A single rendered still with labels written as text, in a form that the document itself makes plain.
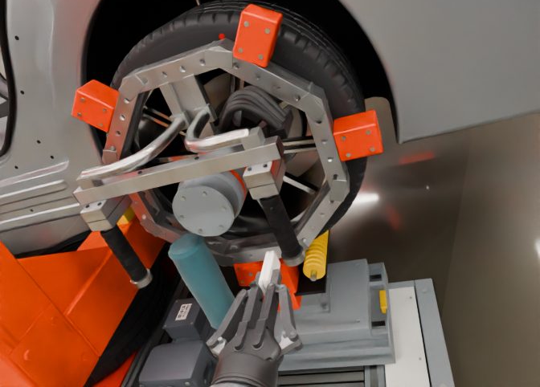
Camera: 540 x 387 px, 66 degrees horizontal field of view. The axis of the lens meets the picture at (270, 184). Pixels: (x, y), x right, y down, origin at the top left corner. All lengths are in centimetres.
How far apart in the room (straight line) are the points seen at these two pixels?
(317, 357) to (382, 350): 20
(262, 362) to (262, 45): 55
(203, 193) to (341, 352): 75
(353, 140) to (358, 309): 66
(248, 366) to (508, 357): 111
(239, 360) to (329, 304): 91
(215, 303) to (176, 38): 62
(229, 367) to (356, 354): 89
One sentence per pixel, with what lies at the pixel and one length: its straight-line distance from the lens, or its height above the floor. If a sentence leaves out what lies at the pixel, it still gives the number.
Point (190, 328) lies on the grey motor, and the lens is 130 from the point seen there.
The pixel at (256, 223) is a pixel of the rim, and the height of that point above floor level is 62.
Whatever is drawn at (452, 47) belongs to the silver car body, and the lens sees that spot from 99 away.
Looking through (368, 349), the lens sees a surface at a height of 17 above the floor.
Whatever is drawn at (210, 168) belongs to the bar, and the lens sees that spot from 73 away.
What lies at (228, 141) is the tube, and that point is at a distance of 69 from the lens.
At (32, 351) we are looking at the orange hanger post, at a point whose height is 71.
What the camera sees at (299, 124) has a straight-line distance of 115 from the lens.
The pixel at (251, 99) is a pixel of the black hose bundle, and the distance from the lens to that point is 75.
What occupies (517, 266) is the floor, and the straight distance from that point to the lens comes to 177.
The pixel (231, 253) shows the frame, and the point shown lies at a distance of 111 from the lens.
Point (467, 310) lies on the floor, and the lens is 163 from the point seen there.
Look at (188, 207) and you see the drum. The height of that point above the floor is 87.
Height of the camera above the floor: 124
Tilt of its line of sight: 28 degrees down
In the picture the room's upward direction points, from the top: 22 degrees counter-clockwise
